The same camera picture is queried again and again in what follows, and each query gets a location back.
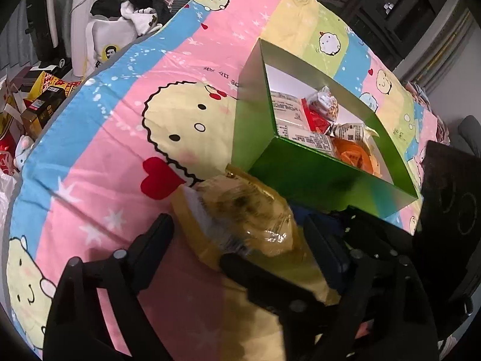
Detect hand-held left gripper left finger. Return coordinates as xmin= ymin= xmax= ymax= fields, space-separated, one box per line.
xmin=43 ymin=214 xmax=175 ymax=361

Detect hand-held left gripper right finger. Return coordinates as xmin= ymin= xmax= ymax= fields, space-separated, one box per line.
xmin=302 ymin=215 xmax=440 ymax=361

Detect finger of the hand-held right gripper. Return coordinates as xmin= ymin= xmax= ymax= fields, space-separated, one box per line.
xmin=343 ymin=206 xmax=415 ymax=261
xmin=221 ymin=253 xmax=341 ymax=318

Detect golden snack packet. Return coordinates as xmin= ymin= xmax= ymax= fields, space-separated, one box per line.
xmin=171 ymin=163 xmax=342 ymax=307

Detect green cardboard box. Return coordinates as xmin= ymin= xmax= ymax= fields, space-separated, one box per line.
xmin=227 ymin=39 xmax=419 ymax=221

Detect white red-edged snack packet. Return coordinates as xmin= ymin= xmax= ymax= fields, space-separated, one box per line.
xmin=276 ymin=122 xmax=337 ymax=156

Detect clear nut snack packet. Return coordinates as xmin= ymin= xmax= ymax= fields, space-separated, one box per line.
xmin=306 ymin=86 xmax=340 ymax=119

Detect grey sofa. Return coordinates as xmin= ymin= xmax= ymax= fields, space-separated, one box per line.
xmin=456 ymin=115 xmax=481 ymax=155

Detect printed cartoon blanket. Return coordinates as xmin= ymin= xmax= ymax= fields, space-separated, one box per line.
xmin=8 ymin=0 xmax=452 ymax=361

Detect white plush toy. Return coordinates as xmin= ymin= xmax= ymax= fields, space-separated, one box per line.
xmin=13 ymin=135 xmax=38 ymax=170

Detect black box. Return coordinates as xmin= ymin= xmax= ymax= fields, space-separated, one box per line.
xmin=20 ymin=88 xmax=68 ymax=136

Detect yellow red box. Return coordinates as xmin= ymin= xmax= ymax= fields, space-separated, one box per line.
xmin=28 ymin=71 xmax=81 ymax=99

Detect dark cabinet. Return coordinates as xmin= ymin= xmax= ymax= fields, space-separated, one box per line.
xmin=308 ymin=0 xmax=455 ymax=70

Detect white tote bag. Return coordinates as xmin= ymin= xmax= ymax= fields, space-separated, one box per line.
xmin=81 ymin=15 xmax=140 ymax=80

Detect black and white clothes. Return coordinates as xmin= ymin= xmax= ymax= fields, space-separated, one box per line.
xmin=90 ymin=0 xmax=174 ymax=35

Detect black suitcase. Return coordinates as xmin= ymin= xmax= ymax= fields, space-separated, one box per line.
xmin=26 ymin=0 xmax=70 ymax=63

